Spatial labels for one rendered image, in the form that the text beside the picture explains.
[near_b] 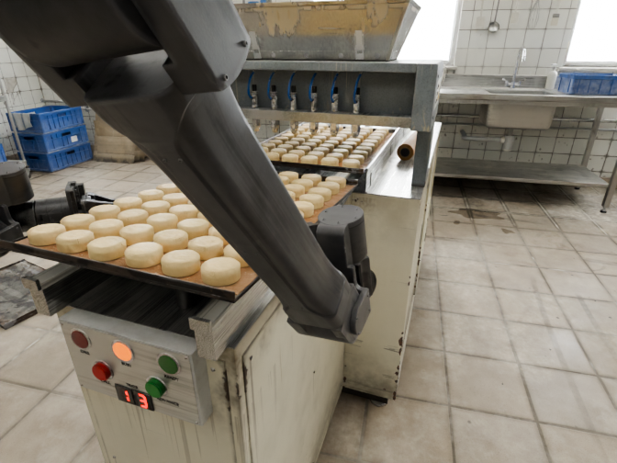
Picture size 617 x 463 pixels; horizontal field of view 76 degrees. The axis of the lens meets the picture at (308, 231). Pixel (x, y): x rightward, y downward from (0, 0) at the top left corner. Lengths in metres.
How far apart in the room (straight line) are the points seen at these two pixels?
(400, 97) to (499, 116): 2.54
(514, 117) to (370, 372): 2.67
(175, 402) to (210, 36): 0.56
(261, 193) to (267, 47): 0.98
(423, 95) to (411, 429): 1.11
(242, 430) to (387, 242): 0.70
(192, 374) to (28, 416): 1.32
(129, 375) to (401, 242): 0.79
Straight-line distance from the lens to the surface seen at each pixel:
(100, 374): 0.72
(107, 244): 0.63
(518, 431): 1.72
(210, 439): 0.75
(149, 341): 0.62
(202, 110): 0.23
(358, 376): 1.51
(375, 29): 1.13
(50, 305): 0.73
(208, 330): 0.52
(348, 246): 0.47
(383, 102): 1.17
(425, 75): 1.06
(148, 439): 0.86
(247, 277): 0.53
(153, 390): 0.66
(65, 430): 1.77
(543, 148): 4.44
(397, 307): 1.30
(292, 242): 0.32
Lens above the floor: 1.22
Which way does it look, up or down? 25 degrees down
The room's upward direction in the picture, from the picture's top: straight up
